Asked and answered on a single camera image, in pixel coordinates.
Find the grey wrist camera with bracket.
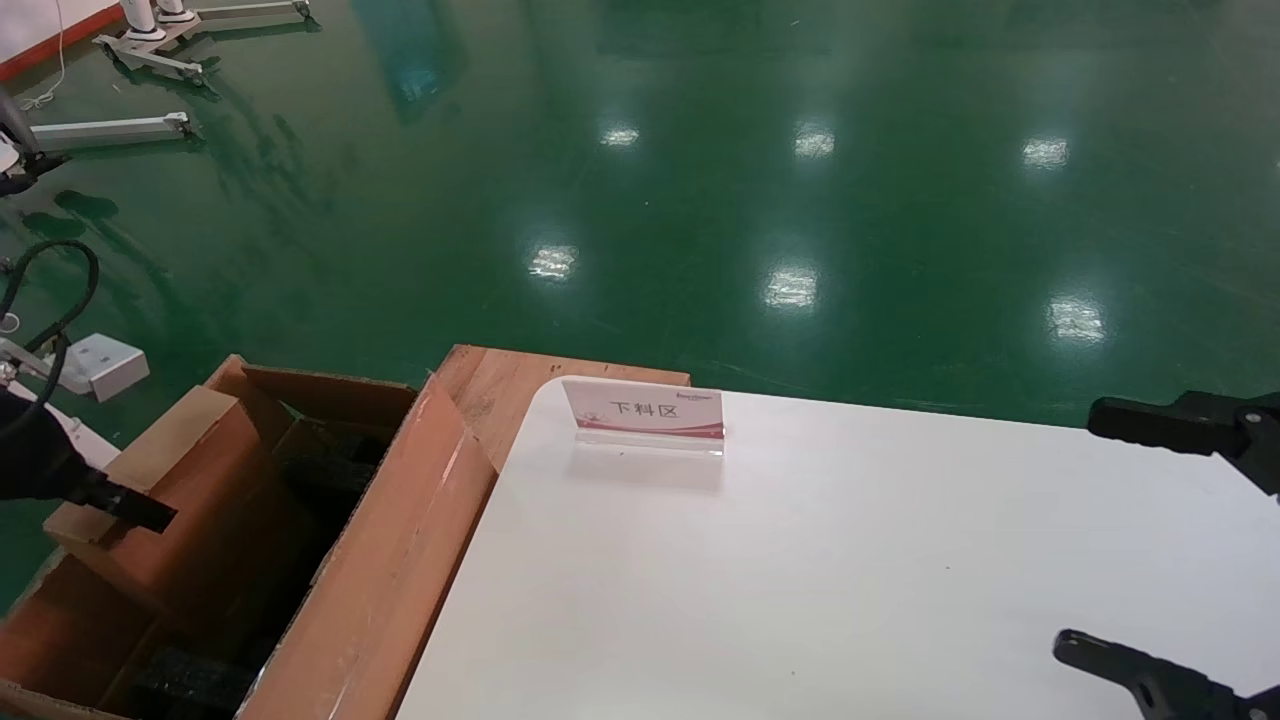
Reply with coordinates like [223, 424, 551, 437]
[0, 333, 151, 403]

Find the acrylic sign with red print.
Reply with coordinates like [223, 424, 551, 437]
[562, 377, 728, 459]

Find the thin white floor cable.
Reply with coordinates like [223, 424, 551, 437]
[20, 0, 71, 111]

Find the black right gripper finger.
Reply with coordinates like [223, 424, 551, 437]
[1087, 392, 1280, 497]
[1052, 630, 1280, 720]

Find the small cardboard box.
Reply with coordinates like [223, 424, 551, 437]
[43, 385, 301, 613]

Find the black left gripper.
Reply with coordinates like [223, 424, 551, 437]
[0, 390, 178, 534]

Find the thick black cable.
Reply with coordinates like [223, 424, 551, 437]
[0, 238, 101, 353]

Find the white stand with grey post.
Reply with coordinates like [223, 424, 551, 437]
[0, 88, 193, 197]

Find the large cardboard box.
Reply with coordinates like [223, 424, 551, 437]
[0, 355, 499, 720]

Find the white stand with round post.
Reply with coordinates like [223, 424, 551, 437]
[95, 0, 207, 87]

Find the white stand base bar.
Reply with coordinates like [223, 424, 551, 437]
[155, 0, 314, 28]

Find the white tube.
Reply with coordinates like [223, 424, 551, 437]
[35, 408, 122, 471]

